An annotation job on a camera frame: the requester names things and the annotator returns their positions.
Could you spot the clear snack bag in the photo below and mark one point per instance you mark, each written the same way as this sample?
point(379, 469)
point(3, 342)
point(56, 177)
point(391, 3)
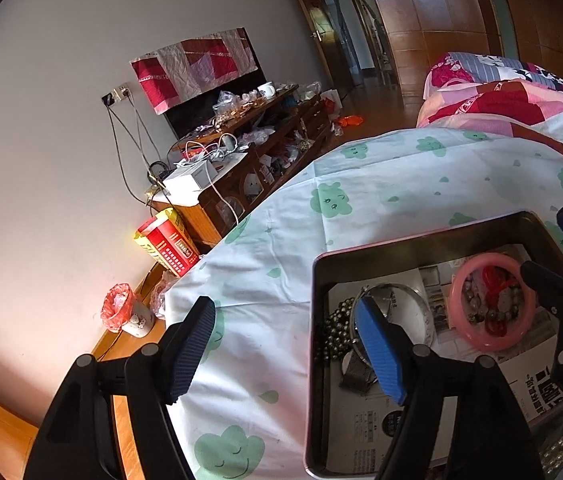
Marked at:
point(224, 105)

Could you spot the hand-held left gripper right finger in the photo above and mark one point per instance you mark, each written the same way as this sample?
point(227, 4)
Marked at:
point(381, 355)

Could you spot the white mug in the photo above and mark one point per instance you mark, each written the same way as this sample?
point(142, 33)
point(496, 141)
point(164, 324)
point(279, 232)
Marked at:
point(266, 90)

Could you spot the wall socket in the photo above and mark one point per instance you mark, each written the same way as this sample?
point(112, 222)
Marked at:
point(116, 96)

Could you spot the pink bangle with beads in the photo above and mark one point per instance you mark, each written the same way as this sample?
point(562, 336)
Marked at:
point(461, 320)

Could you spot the cloud print tablecloth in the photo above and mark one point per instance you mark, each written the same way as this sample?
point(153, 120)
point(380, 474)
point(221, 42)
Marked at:
point(271, 240)

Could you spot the wooden television cabinet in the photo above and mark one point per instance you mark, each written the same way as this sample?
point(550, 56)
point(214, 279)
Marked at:
point(281, 160)

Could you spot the black television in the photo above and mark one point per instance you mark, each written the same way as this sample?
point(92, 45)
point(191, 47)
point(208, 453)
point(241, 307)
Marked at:
point(196, 115)

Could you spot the patchwork quilt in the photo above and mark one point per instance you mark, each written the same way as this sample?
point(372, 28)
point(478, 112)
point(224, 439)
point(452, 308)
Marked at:
point(501, 105)

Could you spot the trash bin with red bag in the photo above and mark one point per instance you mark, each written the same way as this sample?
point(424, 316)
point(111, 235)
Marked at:
point(126, 312)

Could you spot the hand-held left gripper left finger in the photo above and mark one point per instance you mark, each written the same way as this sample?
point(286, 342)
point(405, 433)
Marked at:
point(189, 355)

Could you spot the red white television cover cloth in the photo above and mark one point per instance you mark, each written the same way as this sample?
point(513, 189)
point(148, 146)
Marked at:
point(191, 67)

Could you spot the wooden doorway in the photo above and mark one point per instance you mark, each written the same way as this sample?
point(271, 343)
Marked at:
point(346, 35)

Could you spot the white flat box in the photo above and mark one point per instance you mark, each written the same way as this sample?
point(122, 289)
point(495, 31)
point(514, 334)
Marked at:
point(189, 176)

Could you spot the orange floor item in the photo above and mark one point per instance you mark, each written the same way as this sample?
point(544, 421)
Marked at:
point(350, 121)

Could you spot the clear plastic bag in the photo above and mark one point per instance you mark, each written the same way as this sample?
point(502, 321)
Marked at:
point(159, 295)

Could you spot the red yellow paper bag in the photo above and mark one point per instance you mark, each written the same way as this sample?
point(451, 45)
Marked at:
point(166, 245)

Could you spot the wooden wardrobe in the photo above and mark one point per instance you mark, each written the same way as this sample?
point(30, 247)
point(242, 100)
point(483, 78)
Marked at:
point(441, 20)

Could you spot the silver bangle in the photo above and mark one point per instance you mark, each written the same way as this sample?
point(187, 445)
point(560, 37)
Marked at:
point(414, 300)

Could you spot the pink tin box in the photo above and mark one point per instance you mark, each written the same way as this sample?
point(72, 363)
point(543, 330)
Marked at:
point(319, 410)

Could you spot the printed paper leaflet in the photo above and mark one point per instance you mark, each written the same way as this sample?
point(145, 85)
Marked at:
point(361, 425)

